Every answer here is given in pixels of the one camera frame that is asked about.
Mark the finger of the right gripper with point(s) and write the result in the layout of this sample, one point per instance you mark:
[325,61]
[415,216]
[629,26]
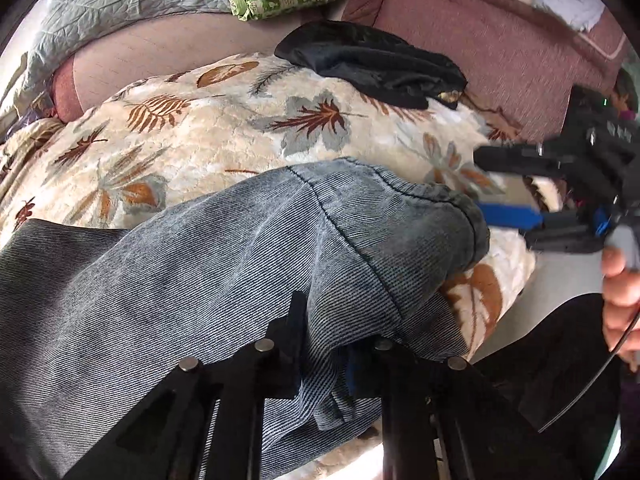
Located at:
[525,219]
[522,159]

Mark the black cloth on sofa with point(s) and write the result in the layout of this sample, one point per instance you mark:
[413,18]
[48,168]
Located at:
[378,64]

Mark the person right hand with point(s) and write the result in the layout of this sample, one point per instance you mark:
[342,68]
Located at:
[620,292]

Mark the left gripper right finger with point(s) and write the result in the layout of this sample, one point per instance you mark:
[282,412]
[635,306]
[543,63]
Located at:
[440,419]

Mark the cream leaf pattern blanket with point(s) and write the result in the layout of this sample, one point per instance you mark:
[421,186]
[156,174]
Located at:
[166,140]

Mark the grey washed denim pants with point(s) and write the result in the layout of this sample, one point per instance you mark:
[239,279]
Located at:
[92,320]

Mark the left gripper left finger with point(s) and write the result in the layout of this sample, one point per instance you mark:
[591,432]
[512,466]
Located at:
[205,420]

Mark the grey quilted pillow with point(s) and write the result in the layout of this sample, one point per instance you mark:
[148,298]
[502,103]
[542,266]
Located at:
[55,29]

